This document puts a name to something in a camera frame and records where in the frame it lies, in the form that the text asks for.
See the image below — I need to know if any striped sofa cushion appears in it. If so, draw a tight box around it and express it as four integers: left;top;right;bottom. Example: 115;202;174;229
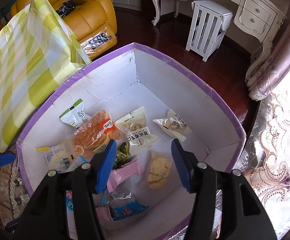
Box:
0;159;30;229

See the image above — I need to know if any white nut snack packet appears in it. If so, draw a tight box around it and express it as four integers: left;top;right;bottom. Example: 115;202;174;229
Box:
115;107;160;155

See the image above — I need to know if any pink snack packet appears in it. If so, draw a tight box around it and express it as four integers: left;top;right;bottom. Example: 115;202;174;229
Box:
107;157;142;193

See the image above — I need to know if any white purple storage box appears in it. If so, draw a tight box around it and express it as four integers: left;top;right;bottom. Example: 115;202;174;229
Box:
14;43;246;239

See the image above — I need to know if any blue cartoon snack packet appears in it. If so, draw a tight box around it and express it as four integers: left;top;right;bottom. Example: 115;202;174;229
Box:
109;200;149;221

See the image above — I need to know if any bread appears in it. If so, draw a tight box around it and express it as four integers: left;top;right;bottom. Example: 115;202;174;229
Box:
73;110;121;155

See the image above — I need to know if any white ornate dressing table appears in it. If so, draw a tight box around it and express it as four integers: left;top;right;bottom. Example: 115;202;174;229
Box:
152;0;287;81

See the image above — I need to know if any green white snack packet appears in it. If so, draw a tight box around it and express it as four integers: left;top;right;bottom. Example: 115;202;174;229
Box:
59;99;91;128

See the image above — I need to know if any dark green snack packet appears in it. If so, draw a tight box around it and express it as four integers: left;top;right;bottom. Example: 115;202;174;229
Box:
112;142;132;170

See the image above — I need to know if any white slatted stool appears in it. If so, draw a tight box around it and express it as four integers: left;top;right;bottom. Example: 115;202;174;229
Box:
186;0;233;62

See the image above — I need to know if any pink lace curtain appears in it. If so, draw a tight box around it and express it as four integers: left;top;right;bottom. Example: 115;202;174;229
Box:
236;18;290;239

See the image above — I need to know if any round biscuit clear packet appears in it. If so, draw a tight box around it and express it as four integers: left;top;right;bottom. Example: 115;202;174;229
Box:
145;152;172;190

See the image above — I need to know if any round cracker packet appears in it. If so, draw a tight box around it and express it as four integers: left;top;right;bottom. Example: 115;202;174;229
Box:
36;142;76;173

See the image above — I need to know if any yellow leather armchair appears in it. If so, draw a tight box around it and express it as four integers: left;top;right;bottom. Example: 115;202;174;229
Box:
10;0;117;60

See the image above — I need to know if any blue clear snack packet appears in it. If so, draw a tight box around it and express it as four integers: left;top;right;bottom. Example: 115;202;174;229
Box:
101;179;135;208

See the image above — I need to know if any green checkered tablecloth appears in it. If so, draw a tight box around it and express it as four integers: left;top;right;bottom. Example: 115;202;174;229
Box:
0;0;90;152

